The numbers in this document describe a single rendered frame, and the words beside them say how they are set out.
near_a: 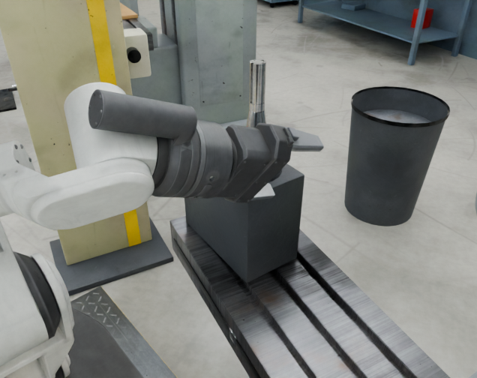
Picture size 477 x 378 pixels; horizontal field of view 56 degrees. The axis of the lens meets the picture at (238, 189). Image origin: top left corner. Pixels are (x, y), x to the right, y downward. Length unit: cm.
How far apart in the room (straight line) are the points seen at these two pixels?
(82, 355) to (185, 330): 80
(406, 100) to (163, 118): 230
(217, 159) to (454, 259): 209
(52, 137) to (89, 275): 67
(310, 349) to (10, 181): 49
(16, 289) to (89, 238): 156
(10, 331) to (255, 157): 41
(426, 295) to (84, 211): 194
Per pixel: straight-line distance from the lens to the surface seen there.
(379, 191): 242
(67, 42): 184
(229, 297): 79
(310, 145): 55
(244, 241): 75
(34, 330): 71
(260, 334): 74
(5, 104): 432
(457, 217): 279
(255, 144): 51
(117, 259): 227
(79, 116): 46
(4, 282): 69
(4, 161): 45
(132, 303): 209
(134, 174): 41
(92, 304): 157
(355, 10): 645
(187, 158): 45
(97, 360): 120
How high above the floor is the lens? 151
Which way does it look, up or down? 33 degrees down
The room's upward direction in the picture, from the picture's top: straight up
